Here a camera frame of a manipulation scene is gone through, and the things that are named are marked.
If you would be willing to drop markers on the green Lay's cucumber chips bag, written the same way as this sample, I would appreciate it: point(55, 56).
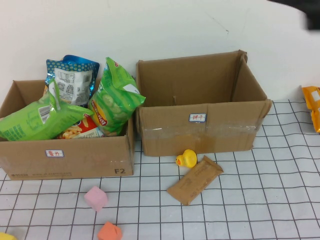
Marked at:
point(112, 107)

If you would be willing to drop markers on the blue dotted snack pouch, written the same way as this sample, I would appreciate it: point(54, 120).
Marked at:
point(72, 85)

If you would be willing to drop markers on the large orange snack bag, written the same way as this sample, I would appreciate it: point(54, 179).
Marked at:
point(313, 110)

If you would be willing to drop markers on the yellow rubber duck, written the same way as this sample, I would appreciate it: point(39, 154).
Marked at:
point(188, 158)

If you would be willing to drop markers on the large taped cardboard box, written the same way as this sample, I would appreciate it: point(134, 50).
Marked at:
point(225, 135)

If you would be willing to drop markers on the brown biscuit packet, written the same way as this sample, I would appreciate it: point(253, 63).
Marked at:
point(195, 181)

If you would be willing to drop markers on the red shrimp chips bag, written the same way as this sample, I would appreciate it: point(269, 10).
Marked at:
point(82, 130)

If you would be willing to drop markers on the cardboard box marked F2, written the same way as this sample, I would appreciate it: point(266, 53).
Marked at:
point(87, 160)

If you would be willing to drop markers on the pink foam cube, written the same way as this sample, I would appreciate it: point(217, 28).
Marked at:
point(96, 198)

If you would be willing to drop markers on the orange foam cube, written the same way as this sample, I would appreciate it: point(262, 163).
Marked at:
point(108, 232)

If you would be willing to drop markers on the white grid tablecloth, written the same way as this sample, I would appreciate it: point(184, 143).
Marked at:
point(275, 187)

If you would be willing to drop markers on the green chips bag with barcode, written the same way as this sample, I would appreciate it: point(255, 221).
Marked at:
point(25, 120)

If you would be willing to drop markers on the yellow foam block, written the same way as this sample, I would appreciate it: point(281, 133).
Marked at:
point(6, 237)

